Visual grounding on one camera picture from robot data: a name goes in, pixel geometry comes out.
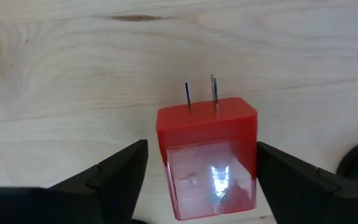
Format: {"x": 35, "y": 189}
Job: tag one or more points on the red pronged wall charger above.
{"x": 207, "y": 130}

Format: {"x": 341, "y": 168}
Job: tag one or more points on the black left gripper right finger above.
{"x": 315, "y": 199}

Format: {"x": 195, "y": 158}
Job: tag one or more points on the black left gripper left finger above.
{"x": 57, "y": 205}

